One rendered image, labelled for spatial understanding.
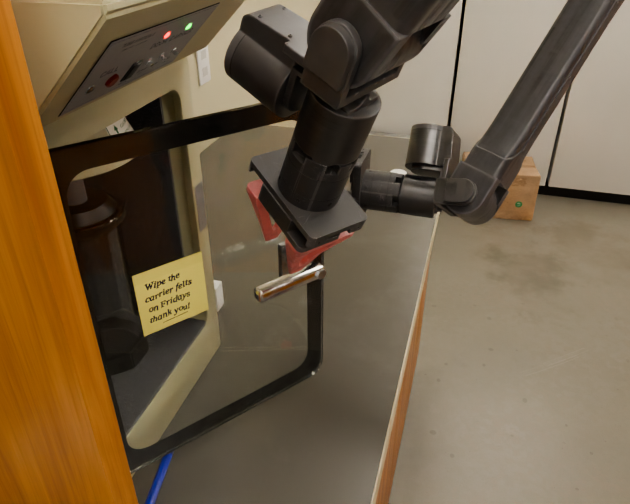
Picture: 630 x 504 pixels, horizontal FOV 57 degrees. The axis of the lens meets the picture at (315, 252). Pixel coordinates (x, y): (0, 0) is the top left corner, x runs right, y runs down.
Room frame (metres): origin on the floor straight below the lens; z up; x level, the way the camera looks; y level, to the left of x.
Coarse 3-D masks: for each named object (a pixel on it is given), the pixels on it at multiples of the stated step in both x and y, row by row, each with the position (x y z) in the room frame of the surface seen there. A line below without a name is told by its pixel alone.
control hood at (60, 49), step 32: (32, 0) 0.41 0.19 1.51; (64, 0) 0.41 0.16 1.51; (96, 0) 0.40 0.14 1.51; (128, 0) 0.42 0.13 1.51; (160, 0) 0.47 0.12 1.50; (192, 0) 0.53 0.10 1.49; (224, 0) 0.63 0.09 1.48; (32, 32) 0.41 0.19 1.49; (64, 32) 0.40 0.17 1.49; (96, 32) 0.40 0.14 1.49; (128, 32) 0.45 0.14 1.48; (32, 64) 0.41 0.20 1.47; (64, 64) 0.41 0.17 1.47; (64, 96) 0.43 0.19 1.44
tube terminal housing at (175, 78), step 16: (176, 64) 0.70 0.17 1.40; (144, 80) 0.63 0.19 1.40; (160, 80) 0.67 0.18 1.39; (176, 80) 0.70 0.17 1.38; (112, 96) 0.57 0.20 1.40; (128, 96) 0.60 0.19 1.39; (144, 96) 0.63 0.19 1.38; (160, 96) 0.66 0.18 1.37; (176, 96) 0.74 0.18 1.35; (80, 112) 0.52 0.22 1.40; (96, 112) 0.55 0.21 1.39; (112, 112) 0.57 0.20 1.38; (128, 112) 0.60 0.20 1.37; (176, 112) 0.74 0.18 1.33; (192, 112) 0.73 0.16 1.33; (48, 128) 0.48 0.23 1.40; (64, 128) 0.50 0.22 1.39; (80, 128) 0.52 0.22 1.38; (96, 128) 0.54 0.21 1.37; (48, 144) 0.48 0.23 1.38; (64, 144) 0.49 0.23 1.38
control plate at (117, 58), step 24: (168, 24) 0.52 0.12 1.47; (192, 24) 0.59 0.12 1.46; (120, 48) 0.46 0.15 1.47; (144, 48) 0.51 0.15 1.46; (168, 48) 0.58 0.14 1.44; (96, 72) 0.45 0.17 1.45; (120, 72) 0.50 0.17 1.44; (144, 72) 0.57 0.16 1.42; (72, 96) 0.44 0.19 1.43; (96, 96) 0.49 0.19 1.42
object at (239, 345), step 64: (192, 128) 0.52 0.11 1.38; (256, 128) 0.56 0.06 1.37; (64, 192) 0.44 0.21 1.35; (128, 192) 0.48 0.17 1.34; (192, 192) 0.51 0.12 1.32; (128, 256) 0.47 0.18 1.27; (256, 256) 0.56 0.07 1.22; (320, 256) 0.61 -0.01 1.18; (128, 320) 0.46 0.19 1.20; (192, 320) 0.50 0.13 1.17; (256, 320) 0.55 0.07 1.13; (320, 320) 0.61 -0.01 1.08; (128, 384) 0.45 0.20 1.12; (192, 384) 0.50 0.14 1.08; (256, 384) 0.55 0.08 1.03; (128, 448) 0.44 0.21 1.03
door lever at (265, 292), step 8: (312, 264) 0.56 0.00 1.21; (320, 264) 0.56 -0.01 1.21; (296, 272) 0.54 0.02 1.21; (304, 272) 0.54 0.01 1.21; (312, 272) 0.54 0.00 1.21; (320, 272) 0.55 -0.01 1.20; (272, 280) 0.52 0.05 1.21; (280, 280) 0.52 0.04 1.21; (288, 280) 0.52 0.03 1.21; (296, 280) 0.53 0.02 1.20; (304, 280) 0.54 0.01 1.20; (312, 280) 0.54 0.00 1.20; (256, 288) 0.51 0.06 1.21; (264, 288) 0.51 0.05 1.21; (272, 288) 0.51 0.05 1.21; (280, 288) 0.52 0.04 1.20; (288, 288) 0.52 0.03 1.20; (256, 296) 0.51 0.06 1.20; (264, 296) 0.50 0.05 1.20; (272, 296) 0.51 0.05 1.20
